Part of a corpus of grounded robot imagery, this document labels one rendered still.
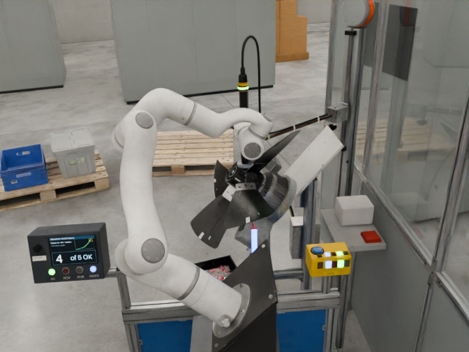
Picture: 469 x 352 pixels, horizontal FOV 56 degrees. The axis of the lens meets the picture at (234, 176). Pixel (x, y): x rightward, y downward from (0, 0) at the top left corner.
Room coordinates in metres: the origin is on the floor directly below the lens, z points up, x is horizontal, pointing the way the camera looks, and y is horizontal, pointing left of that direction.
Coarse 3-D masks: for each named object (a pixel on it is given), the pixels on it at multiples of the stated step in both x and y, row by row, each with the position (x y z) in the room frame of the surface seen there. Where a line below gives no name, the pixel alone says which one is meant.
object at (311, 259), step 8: (312, 248) 1.45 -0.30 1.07; (328, 248) 1.45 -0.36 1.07; (336, 248) 1.45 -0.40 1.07; (344, 248) 1.45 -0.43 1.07; (312, 256) 1.40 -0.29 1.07; (328, 256) 1.40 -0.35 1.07; (336, 256) 1.40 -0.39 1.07; (344, 256) 1.40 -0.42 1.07; (312, 264) 1.39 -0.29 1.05; (312, 272) 1.39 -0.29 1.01; (320, 272) 1.39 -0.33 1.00; (328, 272) 1.39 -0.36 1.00; (336, 272) 1.39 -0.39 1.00; (344, 272) 1.39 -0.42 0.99
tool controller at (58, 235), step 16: (80, 224) 1.45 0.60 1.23; (96, 224) 1.44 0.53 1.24; (32, 240) 1.34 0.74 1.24; (48, 240) 1.34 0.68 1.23; (64, 240) 1.35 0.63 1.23; (80, 240) 1.35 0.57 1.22; (96, 240) 1.35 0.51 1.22; (32, 256) 1.33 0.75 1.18; (48, 256) 1.33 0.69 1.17; (80, 256) 1.33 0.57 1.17; (96, 256) 1.33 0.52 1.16; (96, 272) 1.32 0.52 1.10
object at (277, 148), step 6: (294, 132) 1.79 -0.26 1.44; (288, 138) 1.81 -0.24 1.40; (276, 144) 1.70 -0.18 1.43; (282, 144) 1.82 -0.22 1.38; (270, 150) 1.78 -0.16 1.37; (276, 150) 1.84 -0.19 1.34; (264, 156) 1.81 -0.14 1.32; (270, 156) 1.85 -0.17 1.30; (258, 162) 1.83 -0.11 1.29; (264, 162) 1.86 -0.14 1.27
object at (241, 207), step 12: (240, 192) 1.74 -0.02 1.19; (252, 192) 1.73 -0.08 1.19; (240, 204) 1.65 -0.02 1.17; (252, 204) 1.64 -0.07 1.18; (264, 204) 1.63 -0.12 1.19; (228, 216) 1.60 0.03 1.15; (240, 216) 1.58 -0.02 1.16; (252, 216) 1.56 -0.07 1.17; (264, 216) 1.54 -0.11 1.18; (228, 228) 1.54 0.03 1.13
